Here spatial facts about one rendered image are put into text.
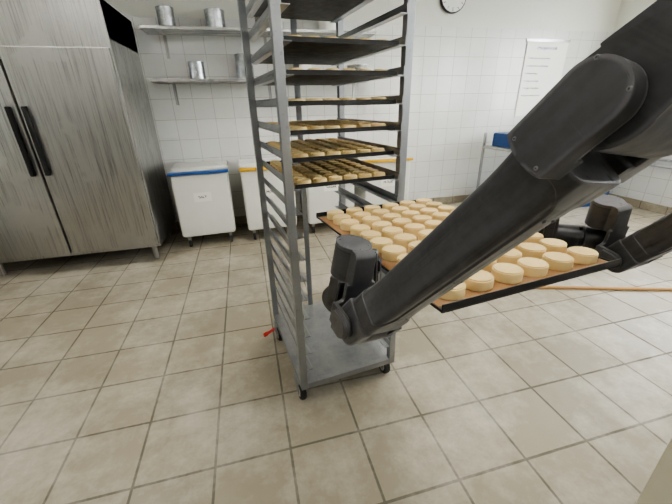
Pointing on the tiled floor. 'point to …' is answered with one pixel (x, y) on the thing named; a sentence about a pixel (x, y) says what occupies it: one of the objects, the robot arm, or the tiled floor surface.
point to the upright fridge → (76, 135)
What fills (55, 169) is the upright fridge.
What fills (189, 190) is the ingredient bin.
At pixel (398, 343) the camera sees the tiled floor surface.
